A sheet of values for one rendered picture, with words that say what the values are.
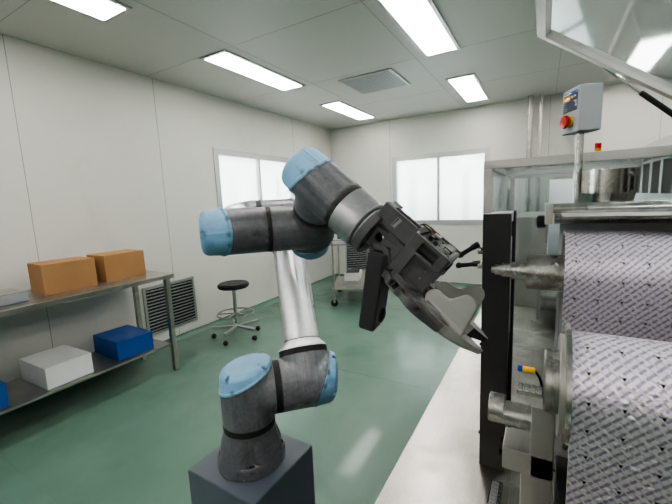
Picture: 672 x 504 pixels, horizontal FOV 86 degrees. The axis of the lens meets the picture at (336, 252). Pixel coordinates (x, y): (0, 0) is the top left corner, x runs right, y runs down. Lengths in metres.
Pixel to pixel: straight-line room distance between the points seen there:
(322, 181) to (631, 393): 0.41
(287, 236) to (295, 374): 0.37
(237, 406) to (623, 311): 0.71
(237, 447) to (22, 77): 3.46
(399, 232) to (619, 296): 0.36
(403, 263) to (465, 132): 5.73
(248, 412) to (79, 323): 3.19
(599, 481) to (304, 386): 0.54
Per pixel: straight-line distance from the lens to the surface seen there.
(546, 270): 0.71
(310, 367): 0.84
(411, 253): 0.45
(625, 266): 0.68
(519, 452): 0.60
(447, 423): 1.06
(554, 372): 0.50
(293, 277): 0.90
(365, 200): 0.49
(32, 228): 3.73
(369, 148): 6.63
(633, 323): 0.70
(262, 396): 0.83
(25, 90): 3.88
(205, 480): 0.95
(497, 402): 0.58
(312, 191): 0.51
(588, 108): 1.02
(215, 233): 0.57
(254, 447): 0.89
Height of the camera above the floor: 1.48
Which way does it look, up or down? 8 degrees down
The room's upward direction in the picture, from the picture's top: 2 degrees counter-clockwise
